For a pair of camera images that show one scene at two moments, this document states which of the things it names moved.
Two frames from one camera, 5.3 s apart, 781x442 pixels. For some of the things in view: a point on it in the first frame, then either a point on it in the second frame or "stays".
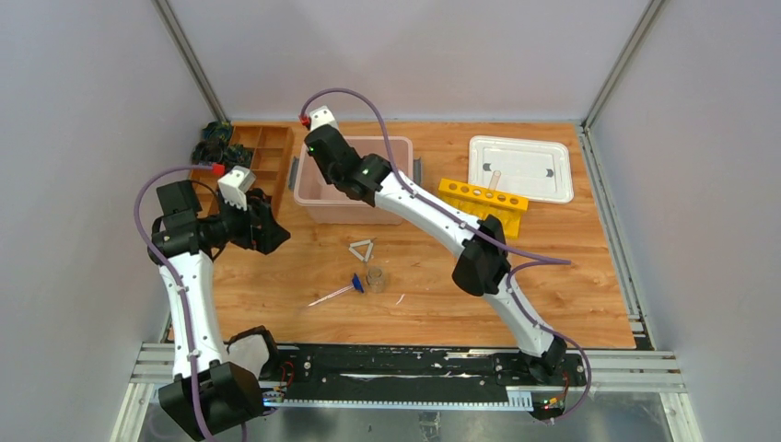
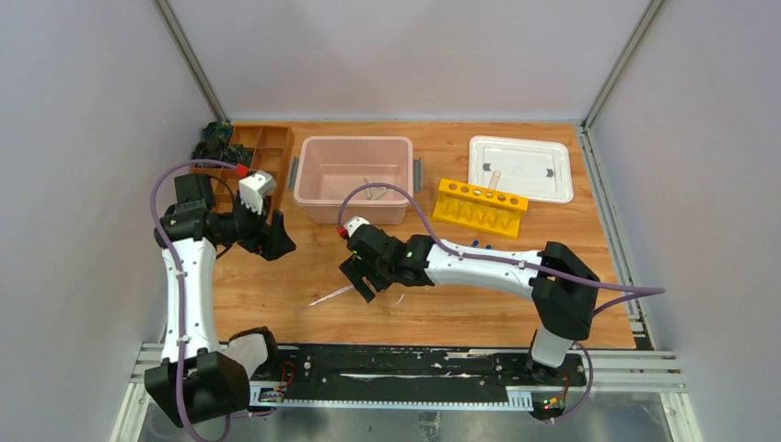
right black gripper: (326, 173) -> (355, 268)
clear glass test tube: (495, 180) stays
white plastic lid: (535, 169) stays
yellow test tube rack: (481, 202) stays
